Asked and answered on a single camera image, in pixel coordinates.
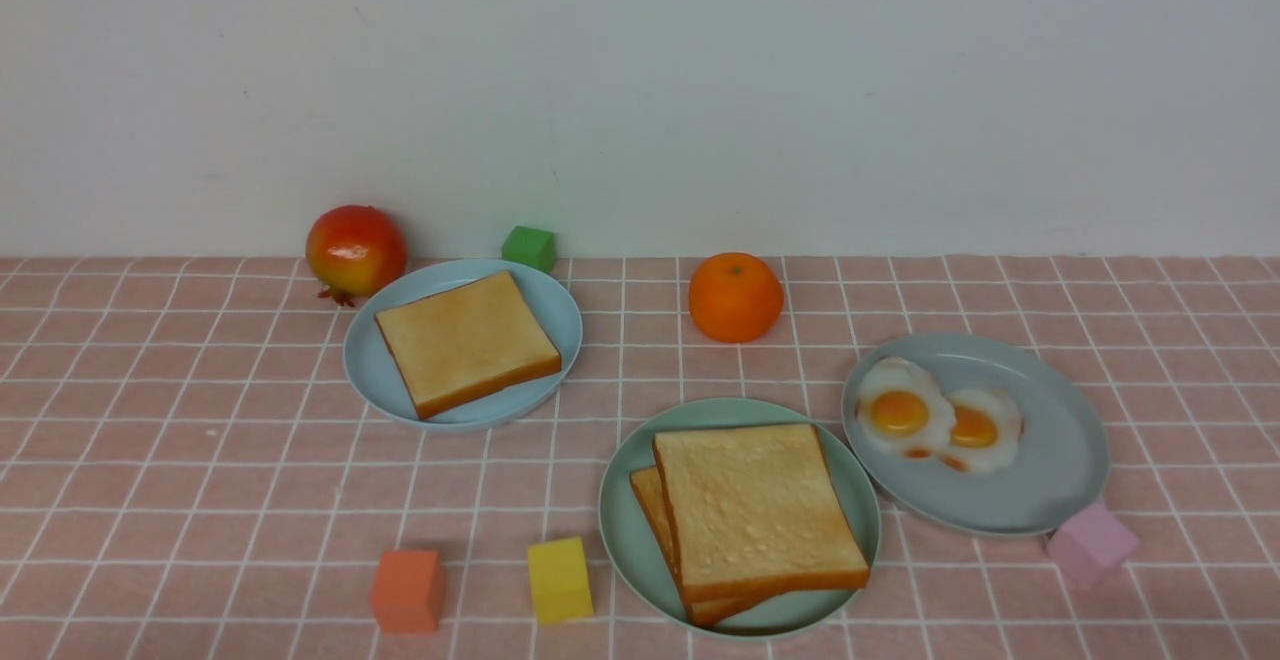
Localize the orange cube block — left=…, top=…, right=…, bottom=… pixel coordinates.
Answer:
left=370, top=549, right=447, bottom=634

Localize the orange mandarin fruit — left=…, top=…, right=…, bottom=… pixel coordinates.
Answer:
left=687, top=253, right=786, bottom=344

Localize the fried egg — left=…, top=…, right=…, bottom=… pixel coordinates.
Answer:
left=854, top=356, right=957, bottom=460
left=938, top=386, right=1024, bottom=476

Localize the pink cube block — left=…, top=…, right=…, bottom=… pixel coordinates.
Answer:
left=1044, top=501, right=1140, bottom=590

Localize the green cube block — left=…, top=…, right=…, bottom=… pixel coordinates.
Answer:
left=500, top=224, right=558, bottom=274

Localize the pink checkered tablecloth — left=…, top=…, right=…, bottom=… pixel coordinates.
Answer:
left=1, top=255, right=1279, bottom=659

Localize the mint green centre plate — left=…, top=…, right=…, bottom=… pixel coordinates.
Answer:
left=599, top=397, right=882, bottom=640

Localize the yellow cube block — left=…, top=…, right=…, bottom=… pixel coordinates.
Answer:
left=527, top=536, right=595, bottom=625

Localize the red pomegranate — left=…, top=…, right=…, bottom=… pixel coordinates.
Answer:
left=305, top=203, right=410, bottom=306

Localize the light blue bread plate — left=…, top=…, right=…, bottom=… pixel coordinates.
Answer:
left=343, top=258, right=584, bottom=432

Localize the back right fried egg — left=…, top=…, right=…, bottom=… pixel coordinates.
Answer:
left=938, top=386, right=1024, bottom=476

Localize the left fried egg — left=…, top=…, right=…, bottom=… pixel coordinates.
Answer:
left=854, top=356, right=957, bottom=460

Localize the grey egg plate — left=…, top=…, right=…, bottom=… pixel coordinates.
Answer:
left=841, top=335, right=1111, bottom=538

